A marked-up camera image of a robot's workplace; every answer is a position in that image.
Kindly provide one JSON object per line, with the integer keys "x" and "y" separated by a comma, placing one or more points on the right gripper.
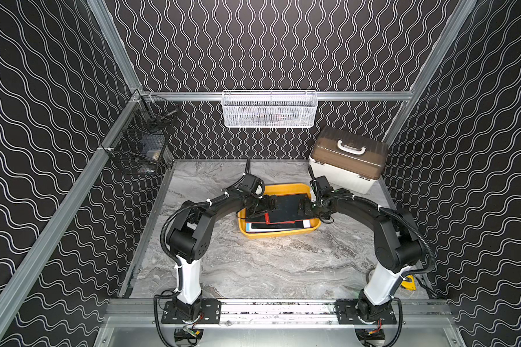
{"x": 303, "y": 204}

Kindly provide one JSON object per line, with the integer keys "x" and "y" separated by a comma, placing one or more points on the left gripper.
{"x": 263, "y": 205}

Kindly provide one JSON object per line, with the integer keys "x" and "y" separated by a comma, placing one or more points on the large red writing tablet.
{"x": 288, "y": 209}

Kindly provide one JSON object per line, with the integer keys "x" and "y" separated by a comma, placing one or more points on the yellow storage tray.
{"x": 278, "y": 190}

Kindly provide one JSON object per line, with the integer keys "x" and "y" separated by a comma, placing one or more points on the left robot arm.
{"x": 186, "y": 235}

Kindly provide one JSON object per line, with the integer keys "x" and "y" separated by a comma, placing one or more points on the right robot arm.
{"x": 399, "y": 246}

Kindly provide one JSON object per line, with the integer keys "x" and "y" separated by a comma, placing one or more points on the pink white writing tablet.
{"x": 307, "y": 225}

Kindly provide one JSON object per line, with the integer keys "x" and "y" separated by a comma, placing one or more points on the brown white storage case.
{"x": 348, "y": 160}

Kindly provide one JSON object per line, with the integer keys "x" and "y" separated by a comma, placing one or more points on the yellow tape measure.
{"x": 409, "y": 283}

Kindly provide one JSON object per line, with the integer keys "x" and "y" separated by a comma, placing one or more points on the black wire wall basket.
{"x": 142, "y": 147}

